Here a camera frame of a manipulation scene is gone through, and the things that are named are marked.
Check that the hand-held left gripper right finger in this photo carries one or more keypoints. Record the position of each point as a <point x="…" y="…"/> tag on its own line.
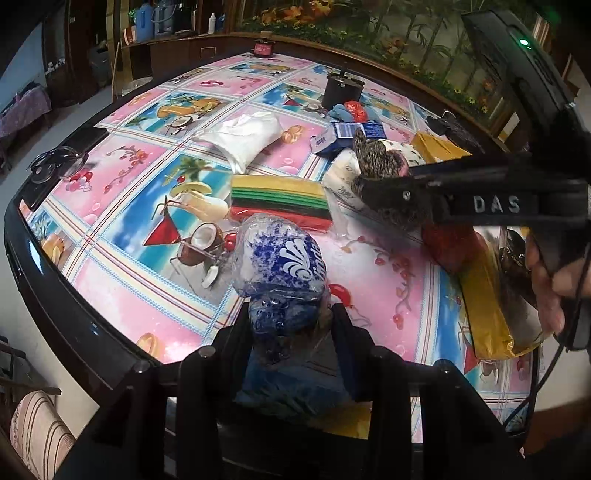
<point x="358" y="369"/>

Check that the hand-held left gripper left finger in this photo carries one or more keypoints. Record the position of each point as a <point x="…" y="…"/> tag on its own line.
<point x="217" y="369"/>

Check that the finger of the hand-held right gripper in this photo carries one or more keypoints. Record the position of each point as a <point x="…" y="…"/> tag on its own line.
<point x="485" y="170"/>
<point x="489" y="203"/>

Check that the brown patterned knit cloth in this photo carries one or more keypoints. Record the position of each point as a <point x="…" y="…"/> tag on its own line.
<point x="378" y="159"/>

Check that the yellow plastic bin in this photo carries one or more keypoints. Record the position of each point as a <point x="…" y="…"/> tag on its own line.
<point x="489" y="314"/>

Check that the blue white printed plastic bag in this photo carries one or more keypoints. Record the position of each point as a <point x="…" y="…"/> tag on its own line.
<point x="281" y="267"/>

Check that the multicoloured cloth pack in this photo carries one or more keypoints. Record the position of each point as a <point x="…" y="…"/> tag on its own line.
<point x="277" y="198"/>

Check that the person's right hand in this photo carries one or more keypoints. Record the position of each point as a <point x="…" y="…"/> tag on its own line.
<point x="545" y="286"/>

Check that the yellow taped parcel box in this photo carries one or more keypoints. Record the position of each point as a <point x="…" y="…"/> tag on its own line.
<point x="438" y="147"/>

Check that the red cloth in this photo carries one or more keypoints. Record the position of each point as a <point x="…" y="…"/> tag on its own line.
<point x="452" y="247"/>

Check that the dark foil packet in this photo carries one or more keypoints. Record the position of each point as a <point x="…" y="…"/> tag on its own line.
<point x="515" y="258"/>

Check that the black small device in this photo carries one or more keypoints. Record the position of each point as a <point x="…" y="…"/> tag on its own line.
<point x="445" y="123"/>

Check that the white spotted cloth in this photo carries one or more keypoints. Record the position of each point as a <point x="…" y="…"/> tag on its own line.
<point x="406" y="152"/>

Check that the blue tissue packet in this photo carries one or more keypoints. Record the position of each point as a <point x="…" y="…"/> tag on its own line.
<point x="344" y="131"/>

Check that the black cylindrical container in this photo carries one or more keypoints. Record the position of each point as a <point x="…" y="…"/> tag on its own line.
<point x="341" y="94"/>

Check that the artificial flower display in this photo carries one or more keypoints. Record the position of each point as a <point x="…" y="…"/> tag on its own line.
<point x="369" y="27"/>

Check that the pink striped cushion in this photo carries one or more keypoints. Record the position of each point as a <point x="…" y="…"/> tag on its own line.
<point x="39" y="434"/>

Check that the dark wooden chair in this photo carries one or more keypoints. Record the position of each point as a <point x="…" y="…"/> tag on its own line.
<point x="18" y="369"/>

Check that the white cloth bag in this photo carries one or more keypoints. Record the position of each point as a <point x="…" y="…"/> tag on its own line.
<point x="244" y="138"/>

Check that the red jar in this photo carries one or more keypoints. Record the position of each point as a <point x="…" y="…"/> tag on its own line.
<point x="264" y="48"/>

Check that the dark framed eyeglasses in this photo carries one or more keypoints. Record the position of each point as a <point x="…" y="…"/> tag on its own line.
<point x="60" y="164"/>

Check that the white bucket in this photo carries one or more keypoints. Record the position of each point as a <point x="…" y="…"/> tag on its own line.
<point x="136" y="85"/>

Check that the blue bottle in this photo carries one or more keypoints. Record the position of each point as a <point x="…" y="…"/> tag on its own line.
<point x="220" y="24"/>

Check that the white bottle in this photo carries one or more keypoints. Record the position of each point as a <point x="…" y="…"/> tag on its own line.
<point x="212" y="24"/>

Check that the wooden counter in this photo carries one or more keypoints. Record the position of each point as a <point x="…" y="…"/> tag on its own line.
<point x="175" y="55"/>

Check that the purple cloth covered table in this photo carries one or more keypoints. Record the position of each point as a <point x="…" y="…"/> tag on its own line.
<point x="27" y="108"/>

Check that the black thermos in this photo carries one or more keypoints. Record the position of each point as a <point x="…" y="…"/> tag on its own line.
<point x="184" y="16"/>

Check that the red white canister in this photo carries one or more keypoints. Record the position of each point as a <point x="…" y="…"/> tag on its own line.
<point x="130" y="34"/>

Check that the blue plastic jug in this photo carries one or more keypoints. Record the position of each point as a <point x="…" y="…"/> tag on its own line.
<point x="145" y="23"/>

